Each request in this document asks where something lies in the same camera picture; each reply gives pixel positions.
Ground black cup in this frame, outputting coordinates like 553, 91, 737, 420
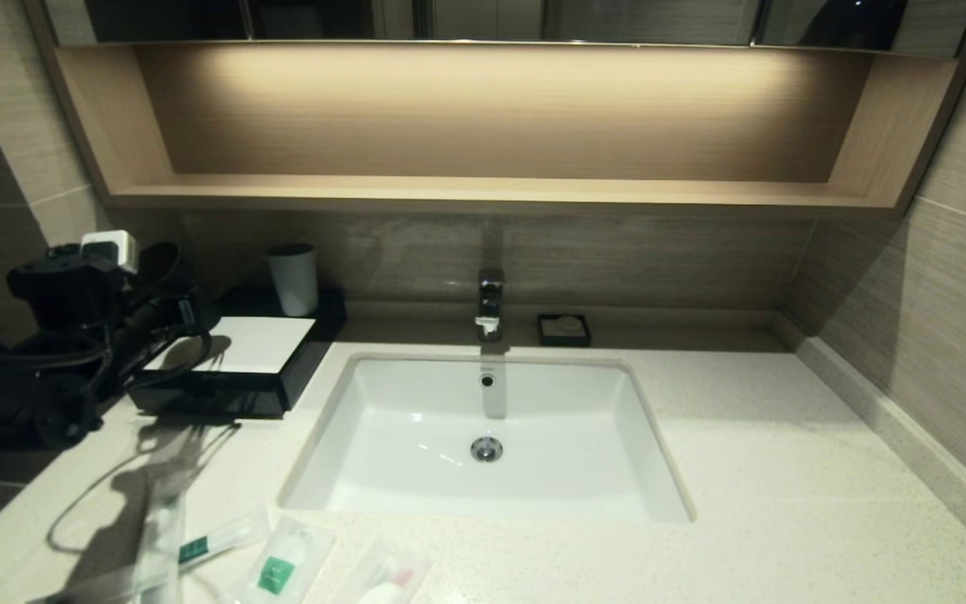
132, 242, 199, 313

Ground black box with white top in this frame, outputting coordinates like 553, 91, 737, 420
127, 288, 348, 419

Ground white cup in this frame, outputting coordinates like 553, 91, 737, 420
267, 243, 319, 318

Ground toothbrush in clear wrapper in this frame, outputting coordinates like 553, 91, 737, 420
132, 491, 189, 604

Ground toothbrush wrapper with green label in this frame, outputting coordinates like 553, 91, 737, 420
30, 503, 273, 604

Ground clear sachet with green label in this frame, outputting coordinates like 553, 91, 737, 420
231, 514, 339, 604

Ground white sink basin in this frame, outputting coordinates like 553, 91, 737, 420
279, 352, 695, 524

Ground chrome faucet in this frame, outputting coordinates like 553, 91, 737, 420
475, 268, 507, 345

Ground clear sachet with pink item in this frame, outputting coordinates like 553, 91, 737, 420
334, 534, 434, 604

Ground black soap dish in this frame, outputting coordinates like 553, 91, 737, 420
537, 315, 592, 348

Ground mirror cabinet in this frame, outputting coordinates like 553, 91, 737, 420
39, 0, 966, 56

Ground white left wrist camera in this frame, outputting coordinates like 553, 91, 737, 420
80, 230, 139, 274

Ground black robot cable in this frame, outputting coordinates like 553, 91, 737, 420
0, 323, 216, 404

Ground wooden wall shelf niche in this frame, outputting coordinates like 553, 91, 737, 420
22, 38, 966, 221

